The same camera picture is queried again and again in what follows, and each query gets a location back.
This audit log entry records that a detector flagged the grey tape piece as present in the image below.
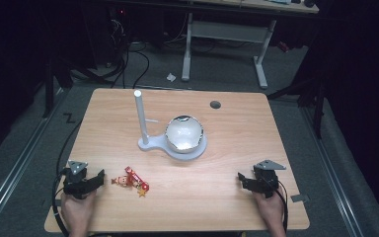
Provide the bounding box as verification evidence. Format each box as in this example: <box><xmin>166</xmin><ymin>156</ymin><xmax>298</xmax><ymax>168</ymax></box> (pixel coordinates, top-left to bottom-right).
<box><xmin>289</xmin><ymin>194</ymin><xmax>311</xmax><ymax>203</ymax></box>

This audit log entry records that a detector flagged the bundle of black cables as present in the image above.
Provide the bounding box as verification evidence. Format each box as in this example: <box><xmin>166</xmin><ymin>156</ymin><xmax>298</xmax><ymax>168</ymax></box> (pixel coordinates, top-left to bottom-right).
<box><xmin>109</xmin><ymin>18</ymin><xmax>151</xmax><ymax>90</ymax></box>

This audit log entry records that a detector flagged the desk with white legs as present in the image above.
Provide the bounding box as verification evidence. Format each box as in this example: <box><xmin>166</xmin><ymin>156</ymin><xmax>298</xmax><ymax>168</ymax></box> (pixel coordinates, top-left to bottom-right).
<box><xmin>180</xmin><ymin>0</ymin><xmax>320</xmax><ymax>90</ymax></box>

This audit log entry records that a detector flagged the yellow star ornament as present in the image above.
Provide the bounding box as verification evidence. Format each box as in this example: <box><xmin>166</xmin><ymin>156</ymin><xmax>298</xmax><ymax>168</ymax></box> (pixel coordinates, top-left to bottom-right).
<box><xmin>136</xmin><ymin>182</ymin><xmax>150</xmax><ymax>198</ymax></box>

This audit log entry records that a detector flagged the small doll figurine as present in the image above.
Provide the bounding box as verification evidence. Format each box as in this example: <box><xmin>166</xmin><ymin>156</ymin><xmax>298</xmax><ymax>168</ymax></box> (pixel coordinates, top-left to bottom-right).
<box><xmin>111</xmin><ymin>175</ymin><xmax>130</xmax><ymax>189</ymax></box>

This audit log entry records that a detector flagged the silver metal bowl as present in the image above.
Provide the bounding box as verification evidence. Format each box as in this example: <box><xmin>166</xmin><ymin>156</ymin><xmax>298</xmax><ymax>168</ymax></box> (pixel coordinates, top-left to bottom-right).
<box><xmin>164</xmin><ymin>115</ymin><xmax>205</xmax><ymax>154</ymax></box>

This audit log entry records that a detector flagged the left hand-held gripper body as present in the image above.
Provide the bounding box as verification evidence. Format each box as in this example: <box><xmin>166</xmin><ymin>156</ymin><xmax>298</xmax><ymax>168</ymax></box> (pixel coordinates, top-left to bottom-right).
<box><xmin>61</xmin><ymin>159</ymin><xmax>95</xmax><ymax>200</ymax></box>

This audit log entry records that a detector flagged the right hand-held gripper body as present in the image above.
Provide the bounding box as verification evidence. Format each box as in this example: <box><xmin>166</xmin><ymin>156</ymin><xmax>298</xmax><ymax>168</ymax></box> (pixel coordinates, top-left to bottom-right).
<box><xmin>252</xmin><ymin>159</ymin><xmax>287</xmax><ymax>199</ymax></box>

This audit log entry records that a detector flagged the black metal stand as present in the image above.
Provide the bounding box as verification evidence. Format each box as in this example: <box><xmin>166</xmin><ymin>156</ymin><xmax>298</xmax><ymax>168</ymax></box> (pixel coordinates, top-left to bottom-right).
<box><xmin>265</xmin><ymin>73</ymin><xmax>328</xmax><ymax>140</ymax></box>
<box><xmin>40</xmin><ymin>48</ymin><xmax>75</xmax><ymax>119</ymax></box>

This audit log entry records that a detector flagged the metal floor rail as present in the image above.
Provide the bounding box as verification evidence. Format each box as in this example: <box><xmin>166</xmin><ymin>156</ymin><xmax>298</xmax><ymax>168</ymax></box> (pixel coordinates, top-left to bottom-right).
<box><xmin>300</xmin><ymin>106</ymin><xmax>365</xmax><ymax>237</ymax></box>
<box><xmin>0</xmin><ymin>88</ymin><xmax>69</xmax><ymax>233</ymax></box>

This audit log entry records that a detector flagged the red candy packet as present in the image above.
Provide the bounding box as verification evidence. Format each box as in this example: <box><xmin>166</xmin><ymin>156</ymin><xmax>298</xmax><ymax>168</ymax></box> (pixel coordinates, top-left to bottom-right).
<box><xmin>123</xmin><ymin>165</ymin><xmax>145</xmax><ymax>190</ymax></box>

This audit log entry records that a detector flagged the white stand with pole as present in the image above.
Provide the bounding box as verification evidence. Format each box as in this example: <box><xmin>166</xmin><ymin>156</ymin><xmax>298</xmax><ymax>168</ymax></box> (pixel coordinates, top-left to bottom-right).
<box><xmin>133</xmin><ymin>89</ymin><xmax>208</xmax><ymax>162</ymax></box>

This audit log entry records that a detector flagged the thin black cable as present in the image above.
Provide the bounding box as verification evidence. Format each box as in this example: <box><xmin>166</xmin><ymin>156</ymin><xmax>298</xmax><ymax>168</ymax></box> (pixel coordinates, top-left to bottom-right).
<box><xmin>274</xmin><ymin>186</ymin><xmax>289</xmax><ymax>233</ymax></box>

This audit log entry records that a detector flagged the person's right hand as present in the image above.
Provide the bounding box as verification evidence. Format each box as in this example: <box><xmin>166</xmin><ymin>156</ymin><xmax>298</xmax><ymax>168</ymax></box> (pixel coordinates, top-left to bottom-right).
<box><xmin>252</xmin><ymin>187</ymin><xmax>286</xmax><ymax>230</ymax></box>

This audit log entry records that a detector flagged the person's left hand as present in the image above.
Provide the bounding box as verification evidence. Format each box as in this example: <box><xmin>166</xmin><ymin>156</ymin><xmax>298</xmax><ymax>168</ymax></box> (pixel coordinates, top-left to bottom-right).
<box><xmin>60</xmin><ymin>190</ymin><xmax>98</xmax><ymax>231</ymax></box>

